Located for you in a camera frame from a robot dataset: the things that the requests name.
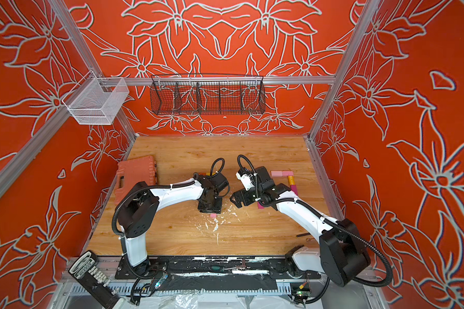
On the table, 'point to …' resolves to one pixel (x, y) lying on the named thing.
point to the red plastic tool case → (131, 172)
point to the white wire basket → (97, 100)
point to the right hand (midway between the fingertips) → (238, 192)
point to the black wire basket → (202, 94)
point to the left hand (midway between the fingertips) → (218, 210)
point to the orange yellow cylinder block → (290, 180)
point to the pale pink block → (213, 215)
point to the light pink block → (286, 174)
